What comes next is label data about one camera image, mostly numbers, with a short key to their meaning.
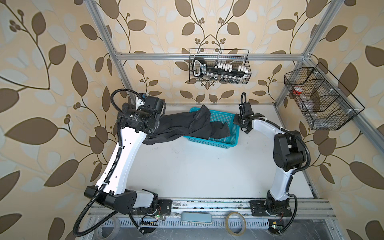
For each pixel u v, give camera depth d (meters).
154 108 0.50
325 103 0.73
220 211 0.74
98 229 0.67
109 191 0.38
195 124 0.96
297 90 0.81
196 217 0.73
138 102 0.59
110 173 0.38
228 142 0.99
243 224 0.67
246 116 0.76
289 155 0.52
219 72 0.86
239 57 0.91
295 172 0.53
